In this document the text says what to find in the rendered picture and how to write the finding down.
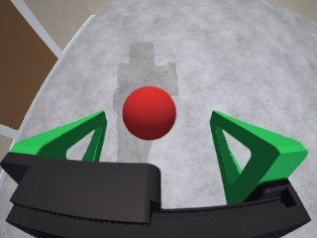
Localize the red sphere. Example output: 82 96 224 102
122 86 176 141

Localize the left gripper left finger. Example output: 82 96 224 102
8 111 107 162

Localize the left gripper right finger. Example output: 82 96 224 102
210 110 308 204

